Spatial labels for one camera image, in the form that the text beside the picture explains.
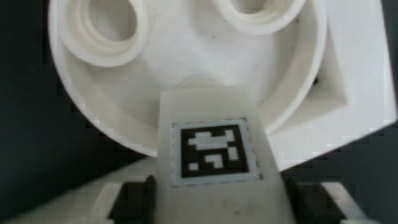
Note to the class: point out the white U-shaped fence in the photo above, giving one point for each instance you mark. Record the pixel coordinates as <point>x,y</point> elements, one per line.
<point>347,108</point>

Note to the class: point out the white stool leg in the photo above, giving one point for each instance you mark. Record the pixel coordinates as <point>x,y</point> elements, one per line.
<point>219,183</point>

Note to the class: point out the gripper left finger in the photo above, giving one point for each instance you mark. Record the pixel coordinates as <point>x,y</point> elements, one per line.
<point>125,203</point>

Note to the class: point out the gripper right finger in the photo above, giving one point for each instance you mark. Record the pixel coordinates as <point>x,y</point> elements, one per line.
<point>324,204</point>

